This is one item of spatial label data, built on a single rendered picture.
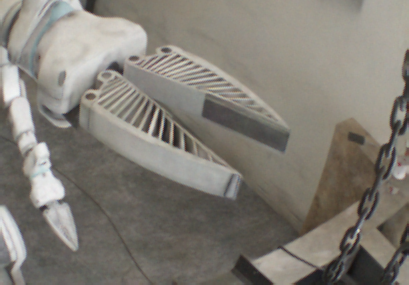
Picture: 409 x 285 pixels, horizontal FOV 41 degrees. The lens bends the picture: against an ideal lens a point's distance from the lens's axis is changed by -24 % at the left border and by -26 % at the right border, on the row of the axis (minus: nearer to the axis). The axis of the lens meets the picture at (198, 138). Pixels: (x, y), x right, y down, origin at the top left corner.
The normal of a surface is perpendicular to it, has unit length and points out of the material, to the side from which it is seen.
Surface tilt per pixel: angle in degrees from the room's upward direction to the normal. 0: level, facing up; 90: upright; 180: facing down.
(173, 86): 92
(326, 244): 0
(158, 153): 92
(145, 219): 0
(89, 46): 9
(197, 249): 0
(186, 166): 92
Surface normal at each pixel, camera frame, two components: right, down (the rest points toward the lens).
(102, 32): 0.18, -0.75
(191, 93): -0.45, 0.51
